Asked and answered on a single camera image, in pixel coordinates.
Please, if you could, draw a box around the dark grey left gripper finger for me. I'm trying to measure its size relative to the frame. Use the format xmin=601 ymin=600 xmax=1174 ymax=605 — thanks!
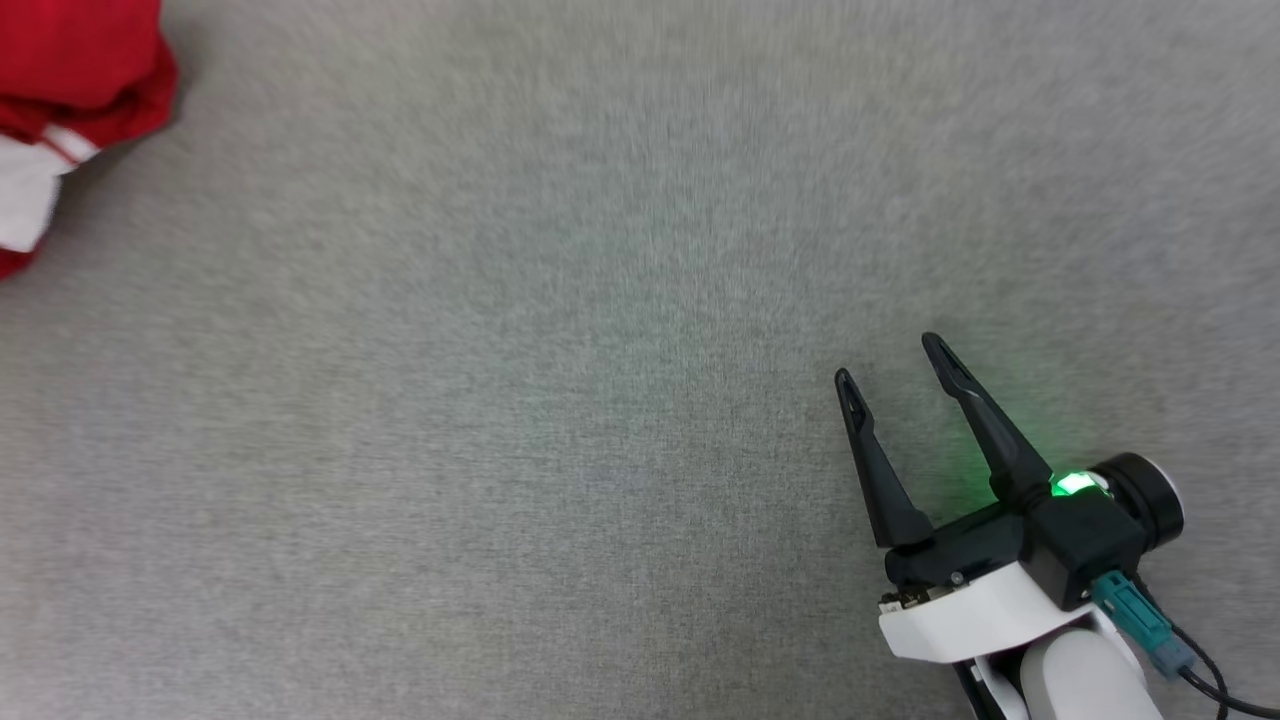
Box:
xmin=835 ymin=368 xmax=934 ymax=549

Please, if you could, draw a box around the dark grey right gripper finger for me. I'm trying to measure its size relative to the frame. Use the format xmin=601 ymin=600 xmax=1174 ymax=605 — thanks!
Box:
xmin=921 ymin=332 xmax=1054 ymax=509

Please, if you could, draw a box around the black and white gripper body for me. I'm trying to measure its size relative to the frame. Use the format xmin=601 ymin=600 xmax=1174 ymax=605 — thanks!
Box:
xmin=878 ymin=505 xmax=1101 ymax=664

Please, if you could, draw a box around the red and white garment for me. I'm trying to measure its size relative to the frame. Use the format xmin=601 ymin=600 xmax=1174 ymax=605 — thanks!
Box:
xmin=0 ymin=0 xmax=181 ymax=281

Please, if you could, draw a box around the teal cable connector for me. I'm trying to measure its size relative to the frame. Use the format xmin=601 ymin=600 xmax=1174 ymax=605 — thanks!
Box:
xmin=1090 ymin=572 xmax=1197 ymax=681

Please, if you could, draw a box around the thin black cable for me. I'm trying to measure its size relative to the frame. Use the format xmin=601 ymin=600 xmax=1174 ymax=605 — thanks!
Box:
xmin=1130 ymin=580 xmax=1280 ymax=720

